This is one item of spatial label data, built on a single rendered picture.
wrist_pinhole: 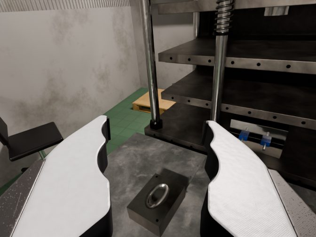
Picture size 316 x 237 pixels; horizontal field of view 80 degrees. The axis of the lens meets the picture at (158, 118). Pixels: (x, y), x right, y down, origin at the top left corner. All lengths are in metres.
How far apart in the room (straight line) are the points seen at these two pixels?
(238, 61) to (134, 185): 0.77
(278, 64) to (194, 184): 0.65
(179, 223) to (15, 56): 2.24
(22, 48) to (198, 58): 1.97
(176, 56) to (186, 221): 0.82
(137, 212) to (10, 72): 2.06
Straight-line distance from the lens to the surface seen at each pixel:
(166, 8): 1.17
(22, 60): 2.56
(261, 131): 1.13
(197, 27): 1.73
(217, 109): 1.09
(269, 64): 1.01
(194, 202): 0.89
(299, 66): 1.01
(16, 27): 2.57
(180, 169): 1.01
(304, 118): 1.09
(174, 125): 1.37
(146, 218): 0.77
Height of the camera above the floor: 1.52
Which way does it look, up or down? 30 degrees down
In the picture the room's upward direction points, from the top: 5 degrees counter-clockwise
